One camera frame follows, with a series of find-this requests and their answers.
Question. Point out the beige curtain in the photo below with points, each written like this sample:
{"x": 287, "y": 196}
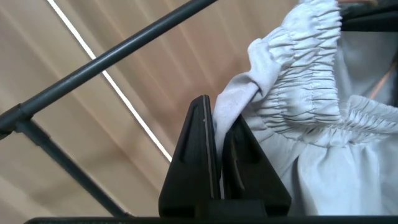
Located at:
{"x": 186, "y": 46}

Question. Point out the black clothes rack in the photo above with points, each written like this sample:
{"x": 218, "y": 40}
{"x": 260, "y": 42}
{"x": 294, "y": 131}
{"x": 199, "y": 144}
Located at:
{"x": 109, "y": 58}

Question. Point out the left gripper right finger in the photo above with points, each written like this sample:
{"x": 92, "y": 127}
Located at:
{"x": 261, "y": 189}

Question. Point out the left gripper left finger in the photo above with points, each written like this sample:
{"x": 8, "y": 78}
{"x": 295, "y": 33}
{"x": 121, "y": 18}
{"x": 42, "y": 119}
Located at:
{"x": 186, "y": 186}

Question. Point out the pale grey shorts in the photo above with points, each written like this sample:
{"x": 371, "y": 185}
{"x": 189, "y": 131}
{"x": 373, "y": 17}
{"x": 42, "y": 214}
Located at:
{"x": 304, "y": 62}

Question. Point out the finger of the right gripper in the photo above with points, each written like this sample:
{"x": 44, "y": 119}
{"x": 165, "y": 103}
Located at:
{"x": 373, "y": 20}

